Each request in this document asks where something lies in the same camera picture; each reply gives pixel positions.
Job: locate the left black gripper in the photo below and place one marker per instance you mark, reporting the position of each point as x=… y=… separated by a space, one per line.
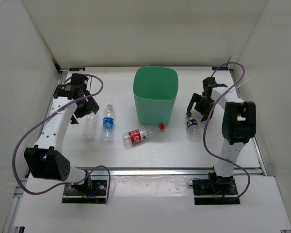
x=91 y=106

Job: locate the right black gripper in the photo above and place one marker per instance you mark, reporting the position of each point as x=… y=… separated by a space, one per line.
x=205 y=112

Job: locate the small pepsi bottle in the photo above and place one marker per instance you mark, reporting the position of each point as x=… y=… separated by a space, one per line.
x=192 y=128

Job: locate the blue label water bottle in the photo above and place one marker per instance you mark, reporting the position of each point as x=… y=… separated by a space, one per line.
x=107 y=131

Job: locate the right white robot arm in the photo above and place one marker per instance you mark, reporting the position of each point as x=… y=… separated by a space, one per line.
x=238 y=127

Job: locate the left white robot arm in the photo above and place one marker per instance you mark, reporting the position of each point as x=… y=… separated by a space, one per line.
x=71 y=101

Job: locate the green plastic bin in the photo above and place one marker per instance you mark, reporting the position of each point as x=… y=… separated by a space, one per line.
x=155 y=90

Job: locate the clear unlabelled plastic bottle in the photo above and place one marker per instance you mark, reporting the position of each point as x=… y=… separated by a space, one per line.
x=89 y=129

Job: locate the red label plastic bottle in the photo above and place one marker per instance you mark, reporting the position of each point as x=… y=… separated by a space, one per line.
x=141 y=135

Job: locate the aluminium rail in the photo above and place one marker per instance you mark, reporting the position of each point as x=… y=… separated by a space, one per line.
x=158 y=171

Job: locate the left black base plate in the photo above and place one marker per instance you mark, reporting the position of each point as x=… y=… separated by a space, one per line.
x=92 y=191

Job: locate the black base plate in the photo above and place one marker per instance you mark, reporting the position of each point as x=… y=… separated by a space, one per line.
x=92 y=191
x=208 y=192

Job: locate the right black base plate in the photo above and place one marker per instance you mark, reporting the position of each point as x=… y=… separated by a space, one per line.
x=208 y=192

